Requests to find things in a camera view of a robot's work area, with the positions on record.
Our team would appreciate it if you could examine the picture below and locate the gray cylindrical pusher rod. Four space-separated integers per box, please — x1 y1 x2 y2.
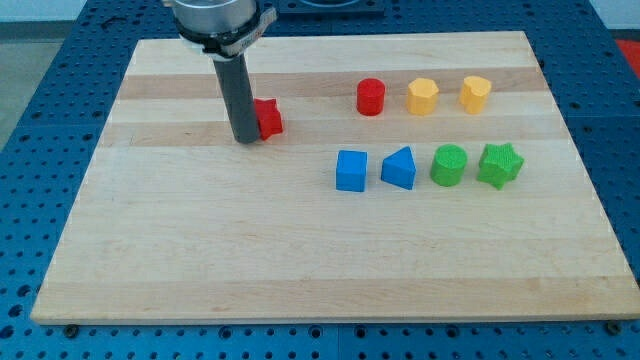
213 55 260 144

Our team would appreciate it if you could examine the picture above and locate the silver cylindrical robot end flange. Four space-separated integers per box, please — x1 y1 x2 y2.
162 0 277 58

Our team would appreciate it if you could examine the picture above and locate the red star block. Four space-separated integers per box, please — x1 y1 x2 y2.
254 98 284 141

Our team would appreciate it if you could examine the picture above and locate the green star block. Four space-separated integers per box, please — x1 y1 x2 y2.
476 143 524 190

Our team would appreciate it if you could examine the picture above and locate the red cylinder block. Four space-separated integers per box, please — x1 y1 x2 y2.
356 78 386 116

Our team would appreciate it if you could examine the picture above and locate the blue cube block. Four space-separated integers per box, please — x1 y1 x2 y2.
335 150 368 192

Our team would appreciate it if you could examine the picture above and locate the light wooden board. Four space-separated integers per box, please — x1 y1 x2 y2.
31 31 639 325

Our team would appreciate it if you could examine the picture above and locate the blue triangle block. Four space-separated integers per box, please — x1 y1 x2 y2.
380 146 416 190

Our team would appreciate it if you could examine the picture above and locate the yellow hexagon block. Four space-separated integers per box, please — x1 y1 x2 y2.
406 78 439 116

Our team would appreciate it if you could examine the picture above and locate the green cylinder block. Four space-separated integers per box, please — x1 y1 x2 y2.
430 144 468 187

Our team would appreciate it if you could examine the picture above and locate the yellow heart block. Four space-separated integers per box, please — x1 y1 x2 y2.
459 75 492 115

